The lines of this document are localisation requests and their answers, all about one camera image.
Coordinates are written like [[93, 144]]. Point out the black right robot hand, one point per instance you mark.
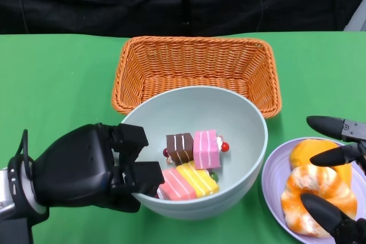
[[331, 127]]

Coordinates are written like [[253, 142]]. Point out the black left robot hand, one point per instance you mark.
[[74, 167]]

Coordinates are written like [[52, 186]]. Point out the long orange striped bread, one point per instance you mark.
[[308, 149]]

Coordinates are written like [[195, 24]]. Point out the pale green bowl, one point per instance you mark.
[[200, 112]]

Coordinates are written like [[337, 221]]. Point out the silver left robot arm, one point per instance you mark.
[[14, 221]]

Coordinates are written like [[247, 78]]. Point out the lavender plate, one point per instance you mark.
[[274, 175]]

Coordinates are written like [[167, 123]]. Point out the salmon pink striped cake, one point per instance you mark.
[[177, 185]]

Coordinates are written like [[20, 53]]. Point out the brown chocolate striped cake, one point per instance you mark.
[[178, 145]]

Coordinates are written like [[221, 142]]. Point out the yellow striped cake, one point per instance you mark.
[[200, 179]]

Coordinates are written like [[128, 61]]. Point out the magenta pink striped cake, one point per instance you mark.
[[206, 149]]

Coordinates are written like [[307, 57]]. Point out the orange wicker basket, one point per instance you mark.
[[194, 64]]

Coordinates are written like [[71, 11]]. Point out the green tablecloth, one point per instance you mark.
[[57, 84]]

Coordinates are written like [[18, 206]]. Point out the black backdrop curtain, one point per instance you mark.
[[114, 1]]

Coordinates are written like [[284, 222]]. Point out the white metal frame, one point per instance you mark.
[[357, 16]]

